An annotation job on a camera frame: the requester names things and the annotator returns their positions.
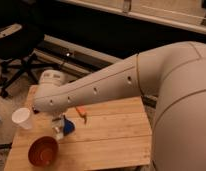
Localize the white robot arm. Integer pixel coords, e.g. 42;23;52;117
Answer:
34;41;206;171

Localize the white plastic bottle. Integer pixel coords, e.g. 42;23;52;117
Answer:
55;127;64;140

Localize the wooden table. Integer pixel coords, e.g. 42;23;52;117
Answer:
3;84;154;171

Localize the black office chair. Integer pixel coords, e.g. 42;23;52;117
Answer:
0;23;58;98

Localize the orange ceramic bowl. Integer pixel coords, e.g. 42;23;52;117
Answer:
28;136;58;167

